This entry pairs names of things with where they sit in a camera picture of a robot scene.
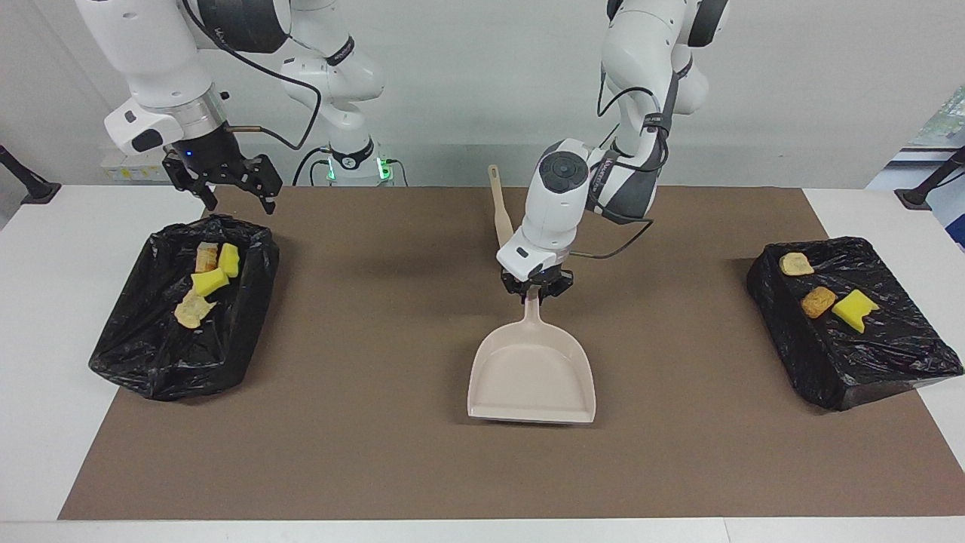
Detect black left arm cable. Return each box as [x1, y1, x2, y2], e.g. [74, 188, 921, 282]
[569, 64, 679, 260]

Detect black right base cable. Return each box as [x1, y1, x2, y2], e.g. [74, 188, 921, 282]
[293, 146, 334, 187]

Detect black bag lined bin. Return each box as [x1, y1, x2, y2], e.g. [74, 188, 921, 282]
[746, 236, 965, 412]
[88, 214, 280, 402]

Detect brown table mat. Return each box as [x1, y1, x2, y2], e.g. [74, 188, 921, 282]
[58, 186, 965, 521]

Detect white wall socket box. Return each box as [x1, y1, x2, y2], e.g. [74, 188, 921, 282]
[100, 147, 170, 182]

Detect black camera stand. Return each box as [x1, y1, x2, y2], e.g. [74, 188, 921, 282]
[895, 147, 965, 210]
[0, 145, 61, 205]

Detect beige plastic dustpan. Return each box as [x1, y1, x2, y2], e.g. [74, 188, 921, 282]
[467, 290, 597, 425]

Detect beige hand brush black bristles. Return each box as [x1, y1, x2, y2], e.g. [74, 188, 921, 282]
[487, 164, 516, 250]

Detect brown bread nugget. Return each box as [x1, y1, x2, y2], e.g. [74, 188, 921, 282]
[800, 286, 838, 320]

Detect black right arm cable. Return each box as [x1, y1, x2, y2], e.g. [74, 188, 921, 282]
[181, 0, 324, 152]

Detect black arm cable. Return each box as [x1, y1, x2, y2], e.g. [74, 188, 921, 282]
[181, 0, 324, 152]
[569, 64, 679, 260]

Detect plain yellow sponge piece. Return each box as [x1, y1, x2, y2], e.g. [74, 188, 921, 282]
[190, 268, 231, 296]

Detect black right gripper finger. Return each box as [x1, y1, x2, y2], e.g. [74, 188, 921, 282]
[163, 153, 220, 213]
[241, 155, 284, 216]

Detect notched yellow sponge piece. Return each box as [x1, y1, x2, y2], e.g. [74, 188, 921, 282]
[831, 289, 881, 334]

